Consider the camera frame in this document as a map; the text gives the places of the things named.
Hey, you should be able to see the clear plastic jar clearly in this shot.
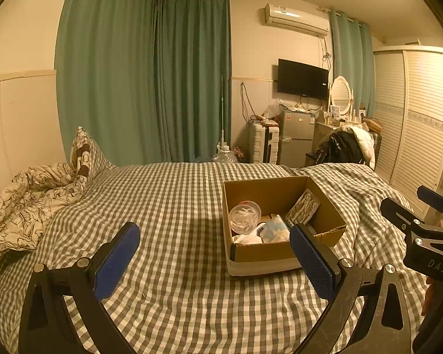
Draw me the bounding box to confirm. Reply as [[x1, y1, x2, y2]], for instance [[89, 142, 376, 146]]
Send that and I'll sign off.
[[228, 201, 262, 236]]

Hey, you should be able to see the white dressing table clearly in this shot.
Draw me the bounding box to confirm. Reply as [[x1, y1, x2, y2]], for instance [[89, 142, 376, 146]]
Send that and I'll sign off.
[[315, 118, 341, 155]]

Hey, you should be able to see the checked pillow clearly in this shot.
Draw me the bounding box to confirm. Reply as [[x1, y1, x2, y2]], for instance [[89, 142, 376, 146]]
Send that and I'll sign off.
[[70, 126, 115, 182]]

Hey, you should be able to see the clear water jug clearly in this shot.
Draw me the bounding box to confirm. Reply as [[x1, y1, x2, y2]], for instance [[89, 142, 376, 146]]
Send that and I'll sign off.
[[212, 143, 239, 163]]

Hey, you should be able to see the black wall television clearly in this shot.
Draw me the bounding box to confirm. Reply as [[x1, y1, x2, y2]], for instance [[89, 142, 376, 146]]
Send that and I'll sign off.
[[277, 58, 329, 100]]

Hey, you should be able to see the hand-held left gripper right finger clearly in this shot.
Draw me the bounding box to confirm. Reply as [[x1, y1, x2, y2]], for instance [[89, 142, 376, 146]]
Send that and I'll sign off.
[[289, 223, 424, 354]]

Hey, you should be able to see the white air conditioner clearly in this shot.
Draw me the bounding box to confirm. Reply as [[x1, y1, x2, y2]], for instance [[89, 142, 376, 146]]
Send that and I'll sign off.
[[263, 3, 330, 38]]

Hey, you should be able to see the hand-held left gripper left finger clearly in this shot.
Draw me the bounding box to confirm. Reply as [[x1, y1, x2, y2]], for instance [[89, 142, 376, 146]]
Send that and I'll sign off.
[[18, 222, 141, 354]]

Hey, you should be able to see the white suitcase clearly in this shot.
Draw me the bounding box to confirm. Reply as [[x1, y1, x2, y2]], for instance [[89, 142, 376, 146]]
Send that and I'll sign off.
[[249, 122, 280, 164]]

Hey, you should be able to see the grey fridge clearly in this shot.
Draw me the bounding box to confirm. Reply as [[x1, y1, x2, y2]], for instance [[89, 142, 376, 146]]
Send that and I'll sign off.
[[276, 110, 317, 167]]

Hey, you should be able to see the white jacket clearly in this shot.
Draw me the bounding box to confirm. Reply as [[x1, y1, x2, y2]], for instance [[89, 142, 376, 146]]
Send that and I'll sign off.
[[339, 124, 376, 171]]

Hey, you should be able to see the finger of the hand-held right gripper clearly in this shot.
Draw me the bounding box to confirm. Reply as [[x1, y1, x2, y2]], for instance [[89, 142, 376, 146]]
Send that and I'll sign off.
[[380, 197, 431, 237], [417, 185, 443, 230]]

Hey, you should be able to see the narrow green curtain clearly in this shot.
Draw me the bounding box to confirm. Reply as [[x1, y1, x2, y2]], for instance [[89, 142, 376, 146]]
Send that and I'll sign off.
[[328, 9, 375, 121]]

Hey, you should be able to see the white oval mirror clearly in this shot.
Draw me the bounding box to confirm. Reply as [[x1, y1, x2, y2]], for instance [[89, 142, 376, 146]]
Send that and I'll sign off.
[[330, 76, 355, 113]]

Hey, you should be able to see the floral patterned blanket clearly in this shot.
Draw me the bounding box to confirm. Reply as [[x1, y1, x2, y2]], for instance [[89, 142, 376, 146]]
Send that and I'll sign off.
[[0, 162, 88, 263]]

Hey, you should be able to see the clear plastic bag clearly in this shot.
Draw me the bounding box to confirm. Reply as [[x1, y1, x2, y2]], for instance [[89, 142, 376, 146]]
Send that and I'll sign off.
[[263, 99, 283, 119]]

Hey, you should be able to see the brown cardboard box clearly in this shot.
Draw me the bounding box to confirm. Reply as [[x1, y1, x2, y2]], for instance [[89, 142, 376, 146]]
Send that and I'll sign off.
[[222, 176, 348, 277]]

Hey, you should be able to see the blue white packet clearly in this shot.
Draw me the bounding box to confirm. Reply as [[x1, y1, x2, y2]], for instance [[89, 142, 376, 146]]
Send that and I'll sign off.
[[260, 215, 293, 244]]

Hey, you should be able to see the white louvred wardrobe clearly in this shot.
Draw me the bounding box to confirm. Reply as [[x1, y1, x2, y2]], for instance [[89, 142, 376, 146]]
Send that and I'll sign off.
[[372, 46, 443, 193]]

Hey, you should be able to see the wide green curtain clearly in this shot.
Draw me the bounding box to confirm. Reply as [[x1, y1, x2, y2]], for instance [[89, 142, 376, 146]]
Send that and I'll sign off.
[[55, 0, 232, 165]]

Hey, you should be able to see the clear plastic packet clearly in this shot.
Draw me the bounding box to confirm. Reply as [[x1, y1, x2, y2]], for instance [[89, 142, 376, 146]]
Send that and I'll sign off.
[[284, 188, 321, 226]]

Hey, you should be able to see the wall cable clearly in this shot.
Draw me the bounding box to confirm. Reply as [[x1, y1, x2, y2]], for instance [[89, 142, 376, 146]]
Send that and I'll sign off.
[[240, 83, 255, 119]]

